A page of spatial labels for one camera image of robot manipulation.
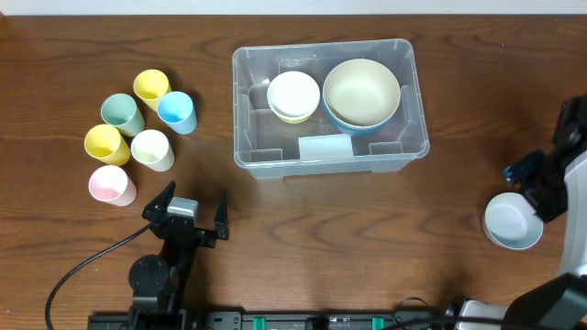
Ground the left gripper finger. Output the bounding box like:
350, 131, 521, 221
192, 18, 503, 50
142, 180, 176, 221
214, 192, 229, 240

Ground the light blue small bowl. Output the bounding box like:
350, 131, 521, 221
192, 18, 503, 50
482, 192, 544, 250

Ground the yellow small bowl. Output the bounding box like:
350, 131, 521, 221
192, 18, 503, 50
272, 109, 314, 124

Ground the white small bowl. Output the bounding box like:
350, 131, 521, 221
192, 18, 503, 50
267, 71, 320, 117

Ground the dark blue bowl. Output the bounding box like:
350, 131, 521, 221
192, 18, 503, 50
325, 107, 393, 129
335, 123, 386, 136

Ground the beige large bowl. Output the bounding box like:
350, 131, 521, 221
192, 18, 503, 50
322, 59, 401, 129

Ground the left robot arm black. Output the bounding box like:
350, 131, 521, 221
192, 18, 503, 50
128, 181, 229, 329

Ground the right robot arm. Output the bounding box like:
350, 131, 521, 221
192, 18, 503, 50
450, 95, 586, 329

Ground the clear plastic storage container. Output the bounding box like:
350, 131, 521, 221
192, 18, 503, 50
232, 38, 430, 179

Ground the pink cup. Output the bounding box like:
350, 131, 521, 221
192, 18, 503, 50
88, 165, 137, 206

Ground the cream white cup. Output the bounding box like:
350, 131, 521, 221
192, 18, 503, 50
130, 129, 175, 172

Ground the yellow cup at front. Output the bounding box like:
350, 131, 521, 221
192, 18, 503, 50
84, 124, 130, 166

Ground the yellow cup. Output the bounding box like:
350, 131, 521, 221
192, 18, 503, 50
84, 124, 130, 166
133, 69, 172, 112

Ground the blue cup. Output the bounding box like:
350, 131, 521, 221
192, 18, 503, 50
157, 92, 198, 135

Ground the green cup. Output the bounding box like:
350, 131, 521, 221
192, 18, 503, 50
101, 93, 145, 137

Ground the yellow cup at back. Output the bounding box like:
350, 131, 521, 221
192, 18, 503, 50
133, 69, 172, 112

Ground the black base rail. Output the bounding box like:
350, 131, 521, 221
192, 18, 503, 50
86, 310, 548, 330

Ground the left black cable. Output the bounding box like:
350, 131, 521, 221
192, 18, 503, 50
44, 222, 153, 330

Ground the black cable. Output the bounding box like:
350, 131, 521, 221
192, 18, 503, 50
380, 296, 510, 330
44, 222, 153, 330

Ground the right black cable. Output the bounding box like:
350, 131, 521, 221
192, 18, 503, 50
380, 296, 510, 330

